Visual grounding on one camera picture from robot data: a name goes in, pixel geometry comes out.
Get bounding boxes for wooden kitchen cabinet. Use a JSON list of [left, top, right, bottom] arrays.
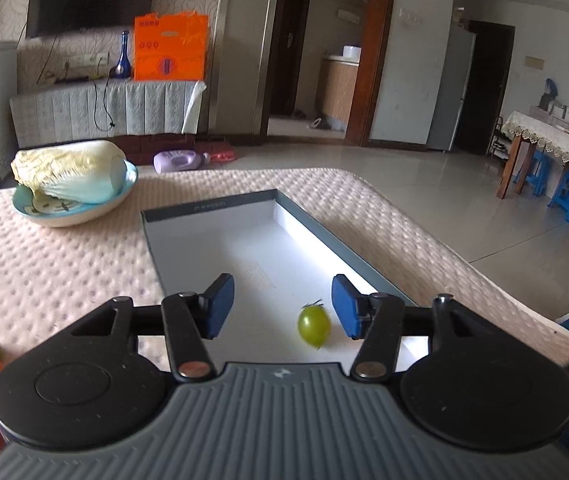
[[315, 56, 360, 131]]

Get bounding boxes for black cable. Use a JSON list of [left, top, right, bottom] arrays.
[[93, 57, 116, 133]]

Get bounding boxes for grey shallow cardboard box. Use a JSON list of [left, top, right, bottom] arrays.
[[140, 189, 430, 376]]

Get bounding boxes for light blue bowl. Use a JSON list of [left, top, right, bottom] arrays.
[[12, 161, 139, 228]]

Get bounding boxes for blue glass vase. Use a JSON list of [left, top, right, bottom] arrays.
[[110, 30, 132, 80]]

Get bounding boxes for napa cabbage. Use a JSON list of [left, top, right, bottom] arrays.
[[11, 140, 128, 206]]

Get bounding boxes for cloth-covered television cabinet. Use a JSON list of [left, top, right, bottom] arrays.
[[9, 80, 208, 150]]

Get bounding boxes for metal shoe rack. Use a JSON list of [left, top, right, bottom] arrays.
[[489, 116, 507, 158]]

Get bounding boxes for purple detergent bottle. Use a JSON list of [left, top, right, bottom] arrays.
[[153, 150, 211, 173]]

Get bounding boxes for dark wooden door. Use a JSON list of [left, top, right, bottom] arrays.
[[268, 0, 316, 117]]

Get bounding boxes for orange cardboard box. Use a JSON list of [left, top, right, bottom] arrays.
[[133, 11, 210, 82]]

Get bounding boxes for white boxes on table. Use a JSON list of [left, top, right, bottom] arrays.
[[529, 102, 569, 128]]

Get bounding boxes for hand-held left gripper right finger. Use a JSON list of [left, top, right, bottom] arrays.
[[331, 274, 495, 381]]

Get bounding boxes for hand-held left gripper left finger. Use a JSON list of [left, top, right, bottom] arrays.
[[72, 274, 236, 381]]

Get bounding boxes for lace tablecloth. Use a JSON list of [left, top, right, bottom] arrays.
[[500, 110, 569, 186]]

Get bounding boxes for wooden dining table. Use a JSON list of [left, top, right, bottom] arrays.
[[497, 132, 569, 201]]

